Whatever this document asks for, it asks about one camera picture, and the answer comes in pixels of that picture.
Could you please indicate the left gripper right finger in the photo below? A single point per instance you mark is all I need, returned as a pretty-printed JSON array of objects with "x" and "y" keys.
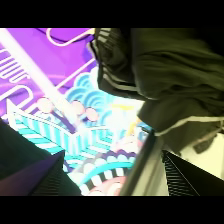
[{"x": 196, "y": 181}]

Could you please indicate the silver frame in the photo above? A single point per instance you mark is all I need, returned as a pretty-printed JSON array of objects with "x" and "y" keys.
[{"x": 141, "y": 166}]

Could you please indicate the black garment with pale stripes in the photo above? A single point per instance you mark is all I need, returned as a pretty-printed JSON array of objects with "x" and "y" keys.
[{"x": 173, "y": 73}]

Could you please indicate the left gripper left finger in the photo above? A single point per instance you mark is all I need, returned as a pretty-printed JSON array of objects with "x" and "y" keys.
[{"x": 43, "y": 178}]

